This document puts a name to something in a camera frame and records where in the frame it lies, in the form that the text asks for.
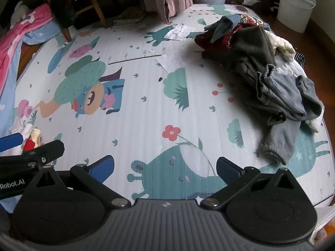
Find grey sweatpants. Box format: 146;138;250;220
256;64;325;166

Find stack of papers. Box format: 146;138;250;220
113;7;147;29

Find small white folded clothes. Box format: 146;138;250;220
10;115;43;151

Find cream garment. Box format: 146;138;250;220
264;30;296;62

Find dark striped garment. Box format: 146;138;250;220
294;53;307;68

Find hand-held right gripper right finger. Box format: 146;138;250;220
200;157;298;210

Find red patterned garment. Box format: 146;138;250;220
195;16;263;52

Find small white cloth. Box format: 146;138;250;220
304;110;325;133

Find cartoon printed play mat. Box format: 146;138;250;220
0;4;335;210

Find dark grey garment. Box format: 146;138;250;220
201;26;288;126

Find pink printed blanket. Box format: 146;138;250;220
0;5;54;91

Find flat white paper sheet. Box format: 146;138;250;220
155;54;184;73

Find light blue printed blanket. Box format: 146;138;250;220
0;18;63;115

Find white bucket with teal lid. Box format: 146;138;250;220
276;0;321;33

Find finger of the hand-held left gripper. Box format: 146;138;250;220
16;140;65;168
0;133;24;152

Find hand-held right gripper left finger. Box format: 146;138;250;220
34;155;132;210

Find crumpled white paper sheet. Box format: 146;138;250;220
167;25;197;42

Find white quilted cloth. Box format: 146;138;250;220
275;62;307;79

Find wooden chair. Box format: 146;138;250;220
33;0;108;42

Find teal grey garment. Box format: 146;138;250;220
204;14;242;44

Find clear plastic bag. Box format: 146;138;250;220
313;206;335;242

